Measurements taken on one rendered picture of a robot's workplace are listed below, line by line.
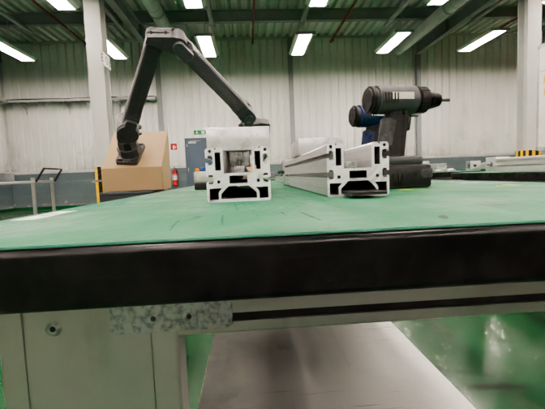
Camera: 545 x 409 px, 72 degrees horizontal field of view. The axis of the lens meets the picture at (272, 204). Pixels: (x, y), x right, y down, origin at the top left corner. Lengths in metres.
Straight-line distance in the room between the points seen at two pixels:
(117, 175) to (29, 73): 12.90
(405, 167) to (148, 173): 1.02
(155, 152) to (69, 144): 12.03
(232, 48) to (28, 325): 12.71
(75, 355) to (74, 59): 13.62
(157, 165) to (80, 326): 1.19
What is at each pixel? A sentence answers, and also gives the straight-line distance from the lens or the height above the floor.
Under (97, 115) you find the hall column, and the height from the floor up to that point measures 2.04.
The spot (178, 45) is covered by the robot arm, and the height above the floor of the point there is 1.24.
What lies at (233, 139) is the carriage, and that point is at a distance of 0.66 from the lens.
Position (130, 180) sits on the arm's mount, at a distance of 1.56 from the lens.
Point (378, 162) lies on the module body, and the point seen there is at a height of 0.83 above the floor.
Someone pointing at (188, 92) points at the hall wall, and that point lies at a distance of 12.75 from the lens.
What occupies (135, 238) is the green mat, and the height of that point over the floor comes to 0.78.
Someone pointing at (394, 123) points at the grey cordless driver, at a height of 0.92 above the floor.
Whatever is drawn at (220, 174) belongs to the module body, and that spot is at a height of 0.82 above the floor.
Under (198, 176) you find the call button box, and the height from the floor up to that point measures 0.82.
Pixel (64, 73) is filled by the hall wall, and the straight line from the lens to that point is 13.96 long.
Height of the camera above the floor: 0.82
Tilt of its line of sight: 5 degrees down
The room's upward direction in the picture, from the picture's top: 2 degrees counter-clockwise
